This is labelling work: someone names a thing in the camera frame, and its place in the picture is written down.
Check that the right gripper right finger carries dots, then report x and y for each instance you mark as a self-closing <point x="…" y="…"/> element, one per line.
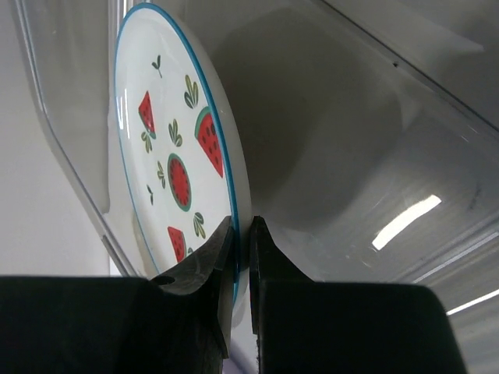
<point x="271" y="275"/>

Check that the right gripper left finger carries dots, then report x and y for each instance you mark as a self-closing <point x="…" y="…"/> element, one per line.
<point x="207" y="276"/>

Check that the watermelon pattern plate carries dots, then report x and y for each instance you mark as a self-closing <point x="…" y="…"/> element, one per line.
<point x="182" y="156"/>

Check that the clear plastic bin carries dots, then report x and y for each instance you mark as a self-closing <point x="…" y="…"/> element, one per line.
<point x="370" y="133"/>

